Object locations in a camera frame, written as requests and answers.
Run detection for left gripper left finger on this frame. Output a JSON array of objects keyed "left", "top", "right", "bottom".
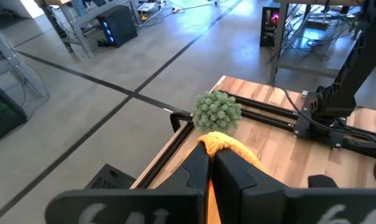
[{"left": 45, "top": 142, "right": 212, "bottom": 224}]

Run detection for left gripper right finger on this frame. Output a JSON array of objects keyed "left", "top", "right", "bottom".
[{"left": 213, "top": 148, "right": 376, "bottom": 224}]

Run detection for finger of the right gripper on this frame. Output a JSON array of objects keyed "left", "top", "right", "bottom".
[{"left": 308, "top": 174, "right": 339, "bottom": 190}]

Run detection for orange microfiber towel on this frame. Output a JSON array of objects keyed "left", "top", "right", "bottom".
[{"left": 196, "top": 131, "right": 268, "bottom": 224}]

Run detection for black perforated case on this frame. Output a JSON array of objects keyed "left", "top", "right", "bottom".
[{"left": 84, "top": 163, "right": 137, "bottom": 190}]

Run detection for green plant in white pot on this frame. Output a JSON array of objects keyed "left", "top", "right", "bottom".
[{"left": 191, "top": 89, "right": 244, "bottom": 135}]

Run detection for grey metal workbench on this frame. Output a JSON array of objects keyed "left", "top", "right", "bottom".
[
  {"left": 35, "top": 0, "right": 139, "bottom": 60},
  {"left": 0, "top": 18, "right": 50, "bottom": 98},
  {"left": 267, "top": 0, "right": 367, "bottom": 86}
]

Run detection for black case green glow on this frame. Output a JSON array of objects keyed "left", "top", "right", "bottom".
[{"left": 0, "top": 82, "right": 29, "bottom": 150}]

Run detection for black computer tower pink light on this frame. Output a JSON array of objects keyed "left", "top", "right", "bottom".
[{"left": 259, "top": 6, "right": 282, "bottom": 49}]

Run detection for black computer tower blue lights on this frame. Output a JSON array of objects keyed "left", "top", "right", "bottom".
[{"left": 96, "top": 4, "right": 139, "bottom": 49}]

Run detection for black table edge rail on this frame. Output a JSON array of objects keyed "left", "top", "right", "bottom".
[{"left": 130, "top": 111, "right": 196, "bottom": 190}]

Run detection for black aluminium rail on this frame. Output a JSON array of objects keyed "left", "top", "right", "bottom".
[
  {"left": 240, "top": 108, "right": 298, "bottom": 133},
  {"left": 218, "top": 89, "right": 301, "bottom": 121}
]

